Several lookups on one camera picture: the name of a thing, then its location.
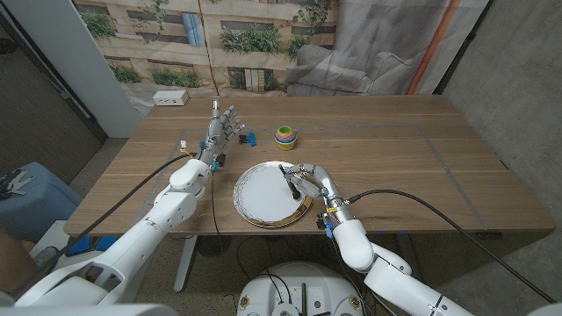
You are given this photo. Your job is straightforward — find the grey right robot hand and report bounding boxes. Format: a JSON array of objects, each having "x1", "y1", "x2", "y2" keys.
[{"x1": 283, "y1": 162, "x2": 355, "y2": 226}]

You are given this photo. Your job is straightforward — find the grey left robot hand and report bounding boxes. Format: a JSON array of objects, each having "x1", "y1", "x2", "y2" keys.
[{"x1": 198, "y1": 99, "x2": 245, "y2": 170}]

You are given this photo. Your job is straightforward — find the black makeup brush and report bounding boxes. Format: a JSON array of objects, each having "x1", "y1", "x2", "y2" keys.
[{"x1": 277, "y1": 163, "x2": 302, "y2": 201}]

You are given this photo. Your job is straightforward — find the stacked colourful toy cups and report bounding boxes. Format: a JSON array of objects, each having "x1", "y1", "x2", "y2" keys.
[{"x1": 274, "y1": 125, "x2": 299, "y2": 152}]

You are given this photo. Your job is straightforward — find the white plate with gold rim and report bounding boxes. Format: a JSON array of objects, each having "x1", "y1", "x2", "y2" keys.
[{"x1": 232, "y1": 160, "x2": 313, "y2": 229}]

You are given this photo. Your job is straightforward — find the white power strip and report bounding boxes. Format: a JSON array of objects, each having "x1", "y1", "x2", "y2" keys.
[{"x1": 152, "y1": 90, "x2": 190, "y2": 107}]

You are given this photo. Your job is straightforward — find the printed backdrop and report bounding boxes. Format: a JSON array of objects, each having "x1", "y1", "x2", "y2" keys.
[{"x1": 72, "y1": 0, "x2": 491, "y2": 118}]

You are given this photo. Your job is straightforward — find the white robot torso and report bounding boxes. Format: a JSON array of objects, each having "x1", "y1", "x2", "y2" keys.
[{"x1": 235, "y1": 261, "x2": 365, "y2": 316}]

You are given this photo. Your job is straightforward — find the black round base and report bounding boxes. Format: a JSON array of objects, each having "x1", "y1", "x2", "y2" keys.
[{"x1": 196, "y1": 235, "x2": 233, "y2": 259}]

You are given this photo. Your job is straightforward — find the white table leg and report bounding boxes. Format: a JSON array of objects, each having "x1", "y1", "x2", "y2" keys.
[{"x1": 173, "y1": 235, "x2": 198, "y2": 294}]

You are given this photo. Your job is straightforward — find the blue plastic object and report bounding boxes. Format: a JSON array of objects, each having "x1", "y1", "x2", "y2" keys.
[{"x1": 65, "y1": 235, "x2": 119, "y2": 258}]

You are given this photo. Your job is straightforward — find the blue storage bin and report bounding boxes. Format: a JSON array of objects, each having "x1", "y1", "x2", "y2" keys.
[{"x1": 0, "y1": 161, "x2": 83, "y2": 242}]

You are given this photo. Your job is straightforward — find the white box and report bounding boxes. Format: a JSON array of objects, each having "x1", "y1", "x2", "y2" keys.
[{"x1": 32, "y1": 219, "x2": 74, "y2": 269}]

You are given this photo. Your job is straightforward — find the black backdrop stand pole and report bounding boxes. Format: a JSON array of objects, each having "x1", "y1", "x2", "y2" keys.
[{"x1": 432, "y1": 0, "x2": 496, "y2": 96}]

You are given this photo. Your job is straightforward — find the grey metal tool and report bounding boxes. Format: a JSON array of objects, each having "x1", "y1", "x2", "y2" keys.
[{"x1": 0, "y1": 169, "x2": 36, "y2": 201}]

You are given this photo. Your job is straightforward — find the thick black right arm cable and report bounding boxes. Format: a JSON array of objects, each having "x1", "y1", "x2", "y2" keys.
[{"x1": 344, "y1": 188, "x2": 558, "y2": 305}]

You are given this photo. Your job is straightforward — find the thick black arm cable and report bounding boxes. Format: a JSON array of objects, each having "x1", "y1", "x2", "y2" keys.
[
  {"x1": 344, "y1": 188, "x2": 558, "y2": 305},
  {"x1": 11, "y1": 152, "x2": 198, "y2": 299}
]

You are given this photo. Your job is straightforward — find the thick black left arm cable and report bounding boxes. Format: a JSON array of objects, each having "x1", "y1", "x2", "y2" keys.
[{"x1": 11, "y1": 152, "x2": 198, "y2": 299}]

